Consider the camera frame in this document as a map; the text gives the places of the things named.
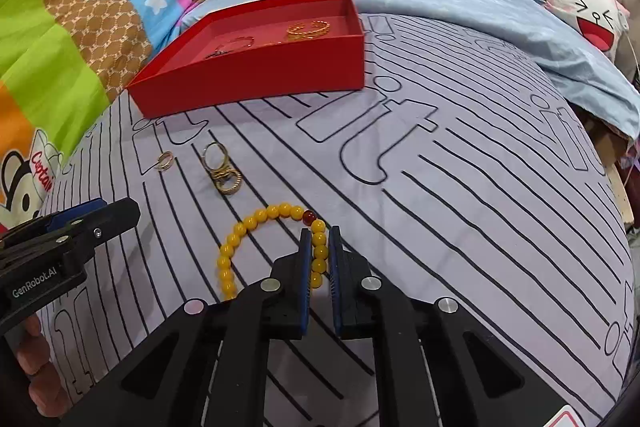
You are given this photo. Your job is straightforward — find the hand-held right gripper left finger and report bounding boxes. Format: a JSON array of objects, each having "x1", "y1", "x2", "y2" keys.
[{"x1": 60, "y1": 227, "x2": 313, "y2": 427}]

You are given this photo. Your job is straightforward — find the red cardboard box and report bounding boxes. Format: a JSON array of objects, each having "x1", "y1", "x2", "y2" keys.
[{"x1": 126, "y1": 0, "x2": 367, "y2": 119}]

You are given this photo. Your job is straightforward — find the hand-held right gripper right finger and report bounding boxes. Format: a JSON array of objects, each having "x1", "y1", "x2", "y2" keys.
[{"x1": 327, "y1": 224, "x2": 572, "y2": 427}]

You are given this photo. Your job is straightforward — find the yellow bead bracelet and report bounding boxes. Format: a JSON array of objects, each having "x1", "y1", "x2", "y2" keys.
[{"x1": 216, "y1": 202, "x2": 330, "y2": 304}]

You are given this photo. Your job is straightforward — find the gold chain bracelet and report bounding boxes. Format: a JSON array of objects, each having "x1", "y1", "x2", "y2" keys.
[{"x1": 285, "y1": 19, "x2": 331, "y2": 42}]

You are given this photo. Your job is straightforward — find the person's left hand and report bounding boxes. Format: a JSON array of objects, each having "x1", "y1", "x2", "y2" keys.
[{"x1": 14, "y1": 314, "x2": 70, "y2": 419}]

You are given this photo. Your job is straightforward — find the white pink cartoon pillow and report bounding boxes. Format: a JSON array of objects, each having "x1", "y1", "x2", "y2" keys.
[{"x1": 543, "y1": 0, "x2": 632, "y2": 58}]

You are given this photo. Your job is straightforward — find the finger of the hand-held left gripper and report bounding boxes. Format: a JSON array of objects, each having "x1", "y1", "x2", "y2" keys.
[
  {"x1": 55, "y1": 198, "x2": 141, "y2": 264},
  {"x1": 0, "y1": 199, "x2": 109, "y2": 240}
]

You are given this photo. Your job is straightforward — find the stacked gold ring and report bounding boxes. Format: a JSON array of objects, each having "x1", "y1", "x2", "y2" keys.
[{"x1": 210, "y1": 164, "x2": 244, "y2": 197}]

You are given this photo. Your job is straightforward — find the colourful cartoon monkey quilt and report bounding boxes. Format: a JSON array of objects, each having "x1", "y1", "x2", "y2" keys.
[{"x1": 0, "y1": 0, "x2": 227, "y2": 234}]

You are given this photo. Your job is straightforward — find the light blue blanket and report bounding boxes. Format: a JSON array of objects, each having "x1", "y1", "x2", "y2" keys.
[{"x1": 175, "y1": 0, "x2": 640, "y2": 144}]

